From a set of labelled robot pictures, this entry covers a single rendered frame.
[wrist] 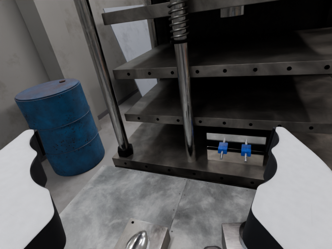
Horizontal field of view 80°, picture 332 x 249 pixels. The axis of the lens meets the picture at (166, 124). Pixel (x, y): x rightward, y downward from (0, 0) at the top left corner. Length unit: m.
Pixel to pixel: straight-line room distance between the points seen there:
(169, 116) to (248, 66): 0.44
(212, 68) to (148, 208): 0.65
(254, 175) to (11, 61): 2.68
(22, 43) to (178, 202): 2.59
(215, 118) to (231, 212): 0.41
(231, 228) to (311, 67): 0.62
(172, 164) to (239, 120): 0.42
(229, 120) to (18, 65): 2.51
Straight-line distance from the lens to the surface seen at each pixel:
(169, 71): 0.94
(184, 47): 0.85
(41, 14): 2.86
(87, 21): 1.01
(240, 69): 0.88
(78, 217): 1.02
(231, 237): 0.71
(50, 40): 2.85
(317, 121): 1.02
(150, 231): 0.78
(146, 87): 3.71
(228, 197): 0.93
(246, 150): 1.03
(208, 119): 0.99
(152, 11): 0.95
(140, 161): 1.18
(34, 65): 3.04
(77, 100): 2.29
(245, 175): 1.05
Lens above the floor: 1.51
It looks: 30 degrees down
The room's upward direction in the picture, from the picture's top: 9 degrees counter-clockwise
